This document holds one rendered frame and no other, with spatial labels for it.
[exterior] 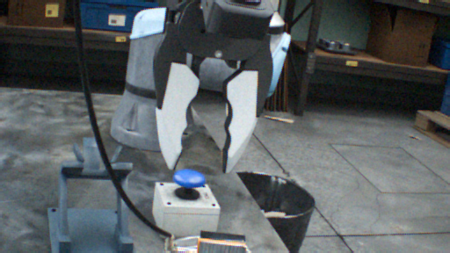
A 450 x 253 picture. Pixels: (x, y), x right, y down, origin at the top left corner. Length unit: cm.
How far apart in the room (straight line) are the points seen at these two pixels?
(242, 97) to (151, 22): 51
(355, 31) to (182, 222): 440
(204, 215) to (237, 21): 38
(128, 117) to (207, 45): 56
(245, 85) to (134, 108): 55
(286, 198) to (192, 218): 130
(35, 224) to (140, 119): 34
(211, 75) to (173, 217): 32
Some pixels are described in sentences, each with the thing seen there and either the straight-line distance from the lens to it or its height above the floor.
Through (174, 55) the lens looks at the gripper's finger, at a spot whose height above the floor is 107.
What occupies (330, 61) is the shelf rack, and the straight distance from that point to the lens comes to 439.
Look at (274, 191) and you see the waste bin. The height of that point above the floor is 38.
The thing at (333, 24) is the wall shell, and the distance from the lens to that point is 500.
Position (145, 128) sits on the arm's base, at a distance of 104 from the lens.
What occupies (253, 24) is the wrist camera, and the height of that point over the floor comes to 111.
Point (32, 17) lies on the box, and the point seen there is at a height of 51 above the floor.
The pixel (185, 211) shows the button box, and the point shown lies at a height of 84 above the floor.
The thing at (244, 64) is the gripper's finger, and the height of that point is 106.
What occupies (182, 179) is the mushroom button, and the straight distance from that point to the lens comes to 77.
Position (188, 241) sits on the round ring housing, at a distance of 70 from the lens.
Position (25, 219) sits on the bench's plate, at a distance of 79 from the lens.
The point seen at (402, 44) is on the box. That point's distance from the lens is 473.
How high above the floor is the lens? 117
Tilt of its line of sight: 17 degrees down
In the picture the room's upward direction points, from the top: 9 degrees clockwise
